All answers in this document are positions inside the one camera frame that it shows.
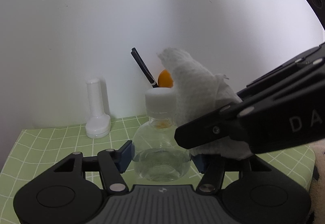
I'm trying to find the white plastic stand bottle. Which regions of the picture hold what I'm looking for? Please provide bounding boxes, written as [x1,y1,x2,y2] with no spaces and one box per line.
[85,78,111,139]

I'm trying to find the black scissors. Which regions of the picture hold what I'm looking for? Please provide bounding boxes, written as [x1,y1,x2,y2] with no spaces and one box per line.
[131,48,159,88]

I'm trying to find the clear bottle white cap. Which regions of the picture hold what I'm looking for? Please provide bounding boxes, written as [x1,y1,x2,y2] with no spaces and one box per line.
[132,88,191,182]

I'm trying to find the white wiping cloth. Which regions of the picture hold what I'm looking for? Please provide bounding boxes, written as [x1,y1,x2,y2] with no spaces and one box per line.
[158,48,253,160]

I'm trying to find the orange fruit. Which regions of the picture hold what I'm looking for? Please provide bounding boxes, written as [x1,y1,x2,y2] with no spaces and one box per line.
[158,69,173,88]

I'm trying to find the green checked table mat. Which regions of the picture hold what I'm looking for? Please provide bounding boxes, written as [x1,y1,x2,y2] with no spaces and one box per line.
[1,115,316,223]

